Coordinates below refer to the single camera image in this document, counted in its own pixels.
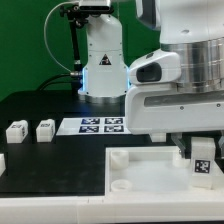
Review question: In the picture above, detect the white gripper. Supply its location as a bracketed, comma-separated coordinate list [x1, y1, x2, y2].
[125, 50, 224, 158]

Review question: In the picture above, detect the white square tabletop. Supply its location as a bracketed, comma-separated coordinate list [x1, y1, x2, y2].
[105, 146, 224, 194]

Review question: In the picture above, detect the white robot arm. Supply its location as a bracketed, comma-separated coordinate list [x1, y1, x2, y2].
[125, 0, 224, 142]

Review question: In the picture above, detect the white front fence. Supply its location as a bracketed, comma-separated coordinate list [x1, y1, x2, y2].
[0, 196, 224, 224]

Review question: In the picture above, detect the white marker sheet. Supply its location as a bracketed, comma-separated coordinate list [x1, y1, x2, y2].
[57, 117, 130, 136]

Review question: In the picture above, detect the white left block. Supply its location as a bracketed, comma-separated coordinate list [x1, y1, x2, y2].
[0, 154, 6, 177]

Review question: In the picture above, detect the black cable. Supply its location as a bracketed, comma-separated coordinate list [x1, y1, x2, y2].
[36, 74, 83, 92]

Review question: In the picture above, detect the grey cable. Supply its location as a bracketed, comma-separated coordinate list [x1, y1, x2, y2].
[43, 0, 81, 74]

